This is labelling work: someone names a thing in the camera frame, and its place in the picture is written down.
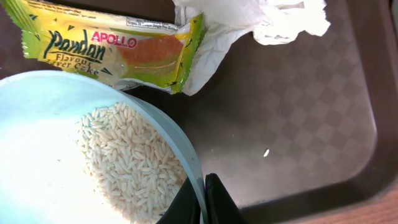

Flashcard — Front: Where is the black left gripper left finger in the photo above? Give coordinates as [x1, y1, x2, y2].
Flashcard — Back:
[157, 179, 201, 224]

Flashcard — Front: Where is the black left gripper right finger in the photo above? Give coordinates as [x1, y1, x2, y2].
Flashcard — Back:
[205, 173, 247, 224]

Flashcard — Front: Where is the pile of white rice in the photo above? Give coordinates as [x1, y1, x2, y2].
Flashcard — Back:
[77, 102, 187, 223]

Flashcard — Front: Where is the light blue bowl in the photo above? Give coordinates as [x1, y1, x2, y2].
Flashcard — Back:
[1, 70, 208, 223]

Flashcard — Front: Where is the green pandan cake wrapper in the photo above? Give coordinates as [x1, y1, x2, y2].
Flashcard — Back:
[2, 0, 204, 94]

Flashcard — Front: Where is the white napkin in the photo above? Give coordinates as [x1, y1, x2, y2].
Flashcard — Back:
[174, 0, 331, 96]

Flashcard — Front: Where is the brown serving tray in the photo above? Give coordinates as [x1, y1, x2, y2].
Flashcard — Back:
[1, 1, 397, 223]

